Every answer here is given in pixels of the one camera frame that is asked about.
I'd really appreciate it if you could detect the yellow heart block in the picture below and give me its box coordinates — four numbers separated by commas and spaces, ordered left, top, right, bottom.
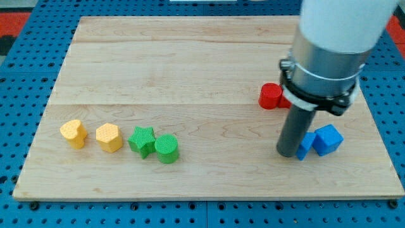
59, 119, 87, 149

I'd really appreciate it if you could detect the yellow hexagon block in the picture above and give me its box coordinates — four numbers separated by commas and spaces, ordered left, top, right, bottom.
96, 123, 123, 153

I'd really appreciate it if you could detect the blue crescent block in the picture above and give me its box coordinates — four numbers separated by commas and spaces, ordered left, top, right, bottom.
296, 132, 316, 161

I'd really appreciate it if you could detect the red star block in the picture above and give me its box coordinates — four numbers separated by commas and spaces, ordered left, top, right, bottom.
278, 95, 292, 109

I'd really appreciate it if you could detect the green star block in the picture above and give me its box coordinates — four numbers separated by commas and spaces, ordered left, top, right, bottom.
127, 126, 156, 159

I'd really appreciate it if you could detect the red cylinder block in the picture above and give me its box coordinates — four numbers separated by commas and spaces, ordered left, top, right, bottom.
258, 83, 282, 110

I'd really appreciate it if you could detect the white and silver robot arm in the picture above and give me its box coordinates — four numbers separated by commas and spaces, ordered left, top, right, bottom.
291, 0, 398, 97

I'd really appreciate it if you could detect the green cylinder block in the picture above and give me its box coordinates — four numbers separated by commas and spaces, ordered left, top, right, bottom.
154, 134, 179, 164

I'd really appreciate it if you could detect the light wooden board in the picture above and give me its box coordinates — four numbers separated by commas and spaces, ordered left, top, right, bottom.
13, 16, 404, 202

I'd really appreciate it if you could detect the blue cube block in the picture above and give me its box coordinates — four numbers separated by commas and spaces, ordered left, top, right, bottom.
313, 124, 344, 156

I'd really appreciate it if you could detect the black clamp ring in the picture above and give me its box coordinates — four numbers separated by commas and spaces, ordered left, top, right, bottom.
278, 58, 361, 117

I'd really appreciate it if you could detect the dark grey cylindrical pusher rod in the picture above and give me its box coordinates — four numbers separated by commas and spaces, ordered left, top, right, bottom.
277, 105, 316, 157

